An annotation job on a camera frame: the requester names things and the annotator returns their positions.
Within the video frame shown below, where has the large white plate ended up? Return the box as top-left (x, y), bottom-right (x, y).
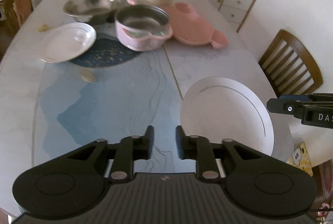
top-left (180, 76), bottom-right (274, 155)

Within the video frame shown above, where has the pink pot steel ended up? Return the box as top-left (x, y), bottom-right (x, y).
top-left (115, 5), bottom-right (173, 52)

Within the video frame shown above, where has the small beige crumb object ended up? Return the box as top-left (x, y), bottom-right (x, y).
top-left (37, 24), bottom-right (50, 32)

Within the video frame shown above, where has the wooden chair right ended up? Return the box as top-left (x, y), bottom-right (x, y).
top-left (258, 30), bottom-right (323, 97)

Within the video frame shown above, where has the pink bear-shaped plate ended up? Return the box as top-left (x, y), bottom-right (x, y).
top-left (162, 2), bottom-right (229, 49)

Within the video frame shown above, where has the large steel bowl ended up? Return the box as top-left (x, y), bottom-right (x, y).
top-left (63, 0), bottom-right (128, 25)

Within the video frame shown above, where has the small white plate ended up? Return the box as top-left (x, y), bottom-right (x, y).
top-left (37, 22), bottom-right (97, 63)

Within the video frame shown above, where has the wooden chair left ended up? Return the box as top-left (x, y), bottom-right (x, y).
top-left (4, 0), bottom-right (33, 36)

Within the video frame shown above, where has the yellow cartoon box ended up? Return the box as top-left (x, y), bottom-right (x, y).
top-left (286, 142), bottom-right (313, 177)

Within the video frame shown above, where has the wooden chair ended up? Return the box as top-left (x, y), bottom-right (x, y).
top-left (258, 30), bottom-right (323, 97)
top-left (4, 0), bottom-right (33, 36)

